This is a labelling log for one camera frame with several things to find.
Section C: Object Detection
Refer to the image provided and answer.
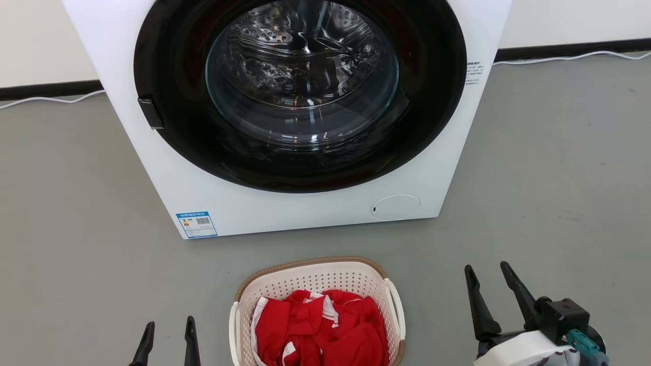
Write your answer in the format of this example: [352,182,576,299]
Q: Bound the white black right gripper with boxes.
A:
[464,261,602,366]

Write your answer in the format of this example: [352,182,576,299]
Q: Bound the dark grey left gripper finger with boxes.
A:
[128,321,156,366]
[184,316,202,366]

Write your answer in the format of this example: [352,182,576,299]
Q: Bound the cream perforated laundry basket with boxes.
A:
[228,256,406,366]

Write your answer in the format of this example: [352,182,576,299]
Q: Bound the red and white clothes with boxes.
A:
[250,290,390,366]

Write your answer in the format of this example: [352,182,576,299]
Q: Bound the blue energy label sticker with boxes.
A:
[175,211,218,239]

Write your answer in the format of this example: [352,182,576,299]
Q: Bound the round white filter cover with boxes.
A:
[370,194,421,221]

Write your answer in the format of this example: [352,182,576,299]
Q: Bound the white front-load washing machine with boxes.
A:
[61,0,513,239]

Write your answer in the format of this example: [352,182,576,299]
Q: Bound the black washer door latch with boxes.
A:
[138,98,164,130]

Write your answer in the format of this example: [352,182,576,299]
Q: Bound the black round glass washer door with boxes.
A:
[133,0,467,194]

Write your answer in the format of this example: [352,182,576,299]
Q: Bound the thin white floor cable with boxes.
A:
[492,50,651,67]
[0,90,106,110]

